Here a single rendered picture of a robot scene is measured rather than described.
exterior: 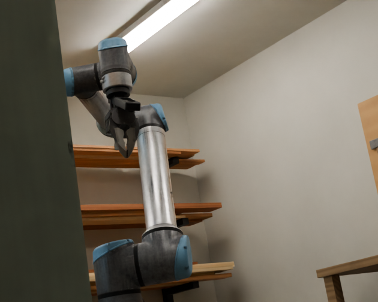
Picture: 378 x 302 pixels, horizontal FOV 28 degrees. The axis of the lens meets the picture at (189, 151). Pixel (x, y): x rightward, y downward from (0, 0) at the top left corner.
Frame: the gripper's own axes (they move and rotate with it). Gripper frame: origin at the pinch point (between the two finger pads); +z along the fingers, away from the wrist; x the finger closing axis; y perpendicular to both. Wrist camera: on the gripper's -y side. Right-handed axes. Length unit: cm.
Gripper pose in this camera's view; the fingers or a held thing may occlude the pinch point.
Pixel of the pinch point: (126, 153)
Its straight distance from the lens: 218.5
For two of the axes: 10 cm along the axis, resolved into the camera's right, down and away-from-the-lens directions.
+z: 1.3, 9.5, -2.9
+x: -9.3, 0.2, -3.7
